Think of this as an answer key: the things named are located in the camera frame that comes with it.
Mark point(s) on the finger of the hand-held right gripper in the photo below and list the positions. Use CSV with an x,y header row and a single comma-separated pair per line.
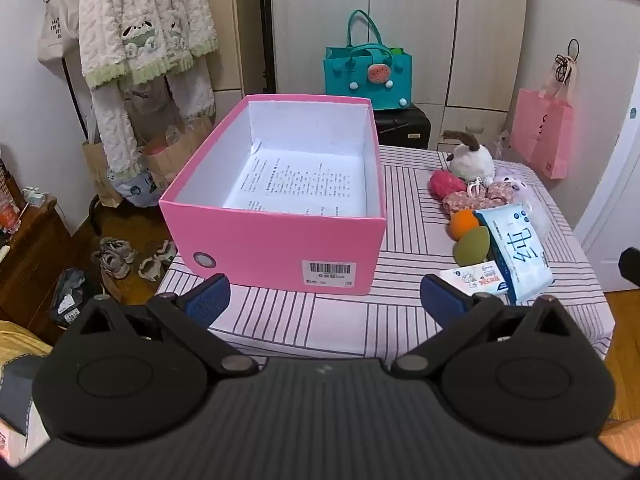
x,y
631,270

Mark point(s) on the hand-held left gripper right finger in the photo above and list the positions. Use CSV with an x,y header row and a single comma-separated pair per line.
x,y
442,300

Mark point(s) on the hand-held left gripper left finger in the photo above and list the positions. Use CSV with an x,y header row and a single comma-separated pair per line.
x,y
202,302

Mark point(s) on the small tissue pack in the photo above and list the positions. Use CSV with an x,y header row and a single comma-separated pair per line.
x,y
475,277

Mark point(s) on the green makeup sponge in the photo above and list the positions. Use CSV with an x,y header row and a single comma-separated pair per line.
x,y
472,247

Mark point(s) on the orange makeup sponge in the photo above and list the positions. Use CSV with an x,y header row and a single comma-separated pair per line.
x,y
462,222

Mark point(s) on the large white wipes pack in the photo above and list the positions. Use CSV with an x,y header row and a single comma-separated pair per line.
x,y
520,255

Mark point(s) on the pink cardboard box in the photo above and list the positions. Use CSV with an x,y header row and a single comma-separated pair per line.
x,y
280,245

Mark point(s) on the pink fluffy ball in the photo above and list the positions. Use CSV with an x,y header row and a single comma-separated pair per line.
x,y
442,183

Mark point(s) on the floral fabric pouch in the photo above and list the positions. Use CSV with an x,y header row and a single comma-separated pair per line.
x,y
497,195

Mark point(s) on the purple plush toy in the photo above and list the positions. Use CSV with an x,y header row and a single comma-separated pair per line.
x,y
517,185

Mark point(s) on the white plush toy brown ears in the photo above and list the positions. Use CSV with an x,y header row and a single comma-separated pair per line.
x,y
472,162

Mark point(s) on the beige slipper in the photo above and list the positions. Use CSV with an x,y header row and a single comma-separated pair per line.
x,y
164,252
151,269

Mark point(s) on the white door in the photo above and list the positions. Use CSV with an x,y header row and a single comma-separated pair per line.
x,y
615,185

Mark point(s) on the grey sneaker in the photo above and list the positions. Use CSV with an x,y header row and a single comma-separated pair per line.
x,y
117,249
110,266

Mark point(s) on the black plastic bag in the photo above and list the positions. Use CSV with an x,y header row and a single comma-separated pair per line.
x,y
75,290

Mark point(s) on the blue and white bag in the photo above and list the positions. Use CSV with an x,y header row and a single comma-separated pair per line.
x,y
137,190

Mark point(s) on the brown kraft paper bag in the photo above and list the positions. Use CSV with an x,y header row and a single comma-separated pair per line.
x,y
97,175
175,152

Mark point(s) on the printed paper sheet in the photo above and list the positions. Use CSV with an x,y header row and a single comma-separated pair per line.
x,y
300,185

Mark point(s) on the pink paper gift bag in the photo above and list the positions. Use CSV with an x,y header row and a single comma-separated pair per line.
x,y
542,130

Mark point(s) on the crumpled plastic bag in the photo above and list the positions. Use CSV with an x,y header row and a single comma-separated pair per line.
x,y
502,142

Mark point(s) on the wooden cabinet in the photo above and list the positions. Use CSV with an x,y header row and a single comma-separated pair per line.
x,y
35,260

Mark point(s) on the black hard case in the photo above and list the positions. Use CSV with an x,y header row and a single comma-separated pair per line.
x,y
400,127

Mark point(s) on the small teal toy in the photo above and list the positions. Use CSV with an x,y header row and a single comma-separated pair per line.
x,y
34,197

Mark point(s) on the white fleece pajama pants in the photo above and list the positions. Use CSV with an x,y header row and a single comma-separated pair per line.
x,y
112,125

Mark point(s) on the teal felt handbag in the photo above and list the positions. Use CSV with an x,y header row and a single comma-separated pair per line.
x,y
345,75

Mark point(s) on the white fleece pajama top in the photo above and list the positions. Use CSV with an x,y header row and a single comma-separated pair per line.
x,y
145,10

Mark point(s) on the beige canvas tote bag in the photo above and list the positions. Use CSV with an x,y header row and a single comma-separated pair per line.
x,y
55,35

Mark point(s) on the beige wardrobe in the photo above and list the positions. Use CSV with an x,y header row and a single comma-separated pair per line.
x,y
320,10

